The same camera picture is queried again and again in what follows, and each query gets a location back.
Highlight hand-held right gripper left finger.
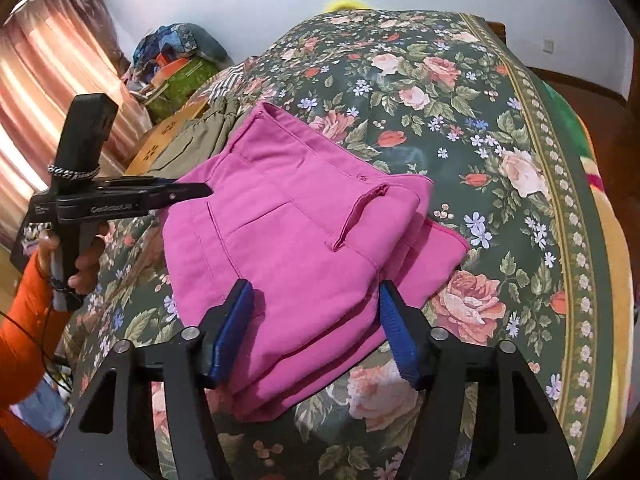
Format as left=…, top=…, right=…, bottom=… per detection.
left=50, top=278, right=256, bottom=480

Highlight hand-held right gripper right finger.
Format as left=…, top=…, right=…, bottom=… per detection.
left=377, top=280, right=581, bottom=480

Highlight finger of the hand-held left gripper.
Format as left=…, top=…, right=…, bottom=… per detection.
left=145, top=180, right=213, bottom=208

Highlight pink pants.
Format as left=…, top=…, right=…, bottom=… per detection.
left=159, top=101, right=471, bottom=423

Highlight person's left forearm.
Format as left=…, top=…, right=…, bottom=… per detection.
left=0, top=252, right=73, bottom=406

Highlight person's left hand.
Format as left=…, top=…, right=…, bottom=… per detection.
left=36, top=221, right=110, bottom=297

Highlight olive green garment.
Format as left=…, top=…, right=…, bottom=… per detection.
left=150, top=97, right=241, bottom=181

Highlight wooden lap desk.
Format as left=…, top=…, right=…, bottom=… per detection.
left=127, top=97, right=211, bottom=173

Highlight peach sheer curtain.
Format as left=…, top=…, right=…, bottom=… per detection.
left=0, top=0, right=151, bottom=246

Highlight green patterned bag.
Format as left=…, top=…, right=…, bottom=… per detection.
left=145, top=57, right=226, bottom=121

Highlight striped cloth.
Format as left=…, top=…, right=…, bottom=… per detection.
left=202, top=57, right=261, bottom=106

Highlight brown patterned curtain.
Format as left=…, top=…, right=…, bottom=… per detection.
left=65, top=0, right=126, bottom=61

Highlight person's blue jeans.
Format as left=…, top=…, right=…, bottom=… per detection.
left=15, top=375, right=68, bottom=436

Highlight floral blanket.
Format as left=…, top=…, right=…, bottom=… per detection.
left=65, top=7, right=636, bottom=480

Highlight colourful fleece blanket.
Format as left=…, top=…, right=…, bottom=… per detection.
left=540, top=80, right=636, bottom=361

